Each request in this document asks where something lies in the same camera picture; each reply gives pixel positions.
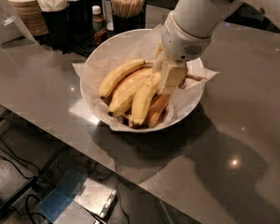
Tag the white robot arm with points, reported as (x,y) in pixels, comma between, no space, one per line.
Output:
(188,30)

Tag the black container of napkins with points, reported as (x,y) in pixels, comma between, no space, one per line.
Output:
(78,16)

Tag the black cup of wrapped straws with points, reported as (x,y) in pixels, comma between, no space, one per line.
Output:
(55,16)

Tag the black cup of wooden stirrers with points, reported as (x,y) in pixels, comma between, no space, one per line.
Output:
(128,14)

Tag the white paper liner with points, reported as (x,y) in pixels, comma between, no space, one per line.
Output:
(130,47)

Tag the yellow banana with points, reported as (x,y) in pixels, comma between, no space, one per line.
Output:
(123,94)
(160,102)
(143,98)
(117,74)

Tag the small sauce bottle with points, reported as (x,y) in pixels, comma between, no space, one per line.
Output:
(98,25)

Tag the blue box on floor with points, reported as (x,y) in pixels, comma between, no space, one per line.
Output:
(65,192)

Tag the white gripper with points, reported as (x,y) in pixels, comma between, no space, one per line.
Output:
(181,43)

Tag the white bowl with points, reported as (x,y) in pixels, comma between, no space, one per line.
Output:
(96,56)

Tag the stack of brown cup sleeves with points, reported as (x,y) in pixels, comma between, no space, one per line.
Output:
(31,16)

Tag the white paper bag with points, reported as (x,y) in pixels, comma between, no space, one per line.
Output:
(11,25)

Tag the black rubber mat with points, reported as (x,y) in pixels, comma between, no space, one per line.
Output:
(82,44)

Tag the silver metal plate on floor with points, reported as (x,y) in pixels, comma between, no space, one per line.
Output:
(93,204)

